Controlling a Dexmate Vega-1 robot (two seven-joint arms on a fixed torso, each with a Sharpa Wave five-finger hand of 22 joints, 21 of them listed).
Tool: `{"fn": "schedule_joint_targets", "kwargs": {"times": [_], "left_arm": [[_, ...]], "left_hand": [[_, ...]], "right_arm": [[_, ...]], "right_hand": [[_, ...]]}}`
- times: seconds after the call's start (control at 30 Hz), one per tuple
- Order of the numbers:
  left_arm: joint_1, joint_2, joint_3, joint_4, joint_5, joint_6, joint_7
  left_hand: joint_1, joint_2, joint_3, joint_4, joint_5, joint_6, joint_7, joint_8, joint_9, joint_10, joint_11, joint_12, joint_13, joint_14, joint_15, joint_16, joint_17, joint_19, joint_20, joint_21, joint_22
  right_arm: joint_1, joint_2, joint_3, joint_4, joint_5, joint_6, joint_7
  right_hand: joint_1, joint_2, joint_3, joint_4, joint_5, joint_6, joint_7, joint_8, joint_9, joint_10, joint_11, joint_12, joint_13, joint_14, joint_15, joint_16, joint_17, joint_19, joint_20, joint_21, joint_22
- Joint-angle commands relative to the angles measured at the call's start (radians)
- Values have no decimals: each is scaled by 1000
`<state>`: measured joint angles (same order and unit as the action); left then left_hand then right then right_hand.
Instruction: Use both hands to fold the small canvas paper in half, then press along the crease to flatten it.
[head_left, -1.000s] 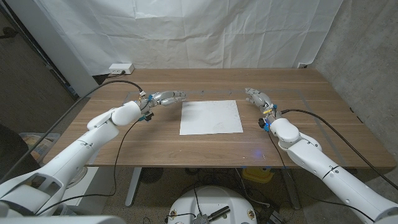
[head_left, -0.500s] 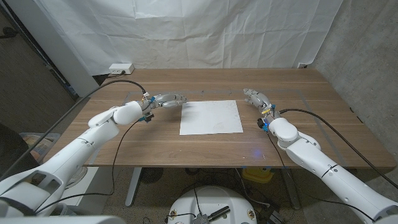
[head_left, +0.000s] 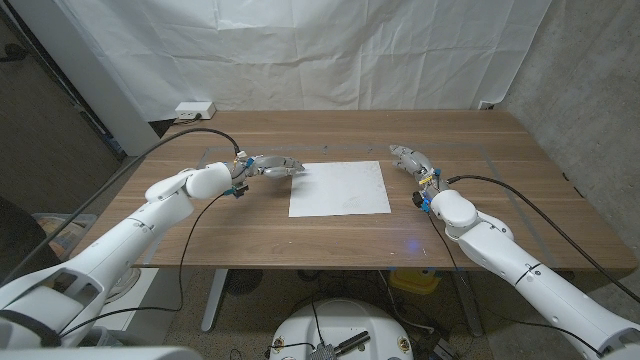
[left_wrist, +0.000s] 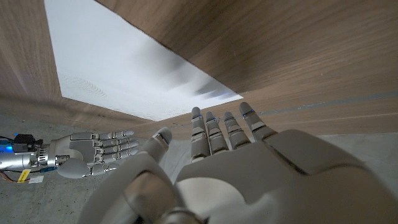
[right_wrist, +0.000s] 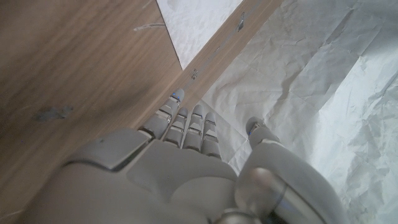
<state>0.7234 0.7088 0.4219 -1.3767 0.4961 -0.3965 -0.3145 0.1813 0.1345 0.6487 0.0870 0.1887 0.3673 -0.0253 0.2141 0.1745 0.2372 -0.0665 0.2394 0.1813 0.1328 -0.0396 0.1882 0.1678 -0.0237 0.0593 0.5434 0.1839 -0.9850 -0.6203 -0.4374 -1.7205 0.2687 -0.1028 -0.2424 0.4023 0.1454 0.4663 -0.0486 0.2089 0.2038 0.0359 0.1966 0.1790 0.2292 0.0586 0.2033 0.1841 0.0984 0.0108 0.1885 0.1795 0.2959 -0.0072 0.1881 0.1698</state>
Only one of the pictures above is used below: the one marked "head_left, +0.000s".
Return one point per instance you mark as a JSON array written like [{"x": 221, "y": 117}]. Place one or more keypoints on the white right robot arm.
[{"x": 525, "y": 280}]

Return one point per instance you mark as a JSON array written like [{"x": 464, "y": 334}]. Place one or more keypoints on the white wrinkled backdrop sheet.
[{"x": 300, "y": 50}]

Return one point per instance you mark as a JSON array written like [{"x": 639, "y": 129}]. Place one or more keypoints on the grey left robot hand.
[{"x": 267, "y": 167}]

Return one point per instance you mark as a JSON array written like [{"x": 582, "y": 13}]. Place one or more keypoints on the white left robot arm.
[{"x": 115, "y": 245}]

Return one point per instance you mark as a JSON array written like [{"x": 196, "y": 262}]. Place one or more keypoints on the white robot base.
[{"x": 345, "y": 320}]

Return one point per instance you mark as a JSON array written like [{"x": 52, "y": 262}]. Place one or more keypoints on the yellow object under table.
[{"x": 415, "y": 281}]

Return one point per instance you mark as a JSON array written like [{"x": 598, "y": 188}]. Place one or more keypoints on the black round floor fan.
[{"x": 243, "y": 281}]

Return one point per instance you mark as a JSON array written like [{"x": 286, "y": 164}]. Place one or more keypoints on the white table leg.
[{"x": 215, "y": 300}]

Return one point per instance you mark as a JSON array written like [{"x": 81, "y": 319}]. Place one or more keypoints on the white power strip box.
[{"x": 195, "y": 110}]

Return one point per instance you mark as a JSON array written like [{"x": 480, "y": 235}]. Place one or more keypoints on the person in dark clothes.
[{"x": 20, "y": 240}]

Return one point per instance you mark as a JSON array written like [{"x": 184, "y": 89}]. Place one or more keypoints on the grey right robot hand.
[{"x": 417, "y": 162}]

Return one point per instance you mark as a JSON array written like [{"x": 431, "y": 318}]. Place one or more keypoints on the black tool on base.
[{"x": 352, "y": 342}]

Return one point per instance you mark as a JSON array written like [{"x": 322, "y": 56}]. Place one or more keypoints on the clear plastic storage bin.
[{"x": 75, "y": 225}]

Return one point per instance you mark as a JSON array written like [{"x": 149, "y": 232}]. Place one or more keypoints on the small white canvas paper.
[{"x": 340, "y": 190}]

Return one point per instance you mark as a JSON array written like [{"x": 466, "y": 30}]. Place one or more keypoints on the grey table leg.
[{"x": 467, "y": 305}]

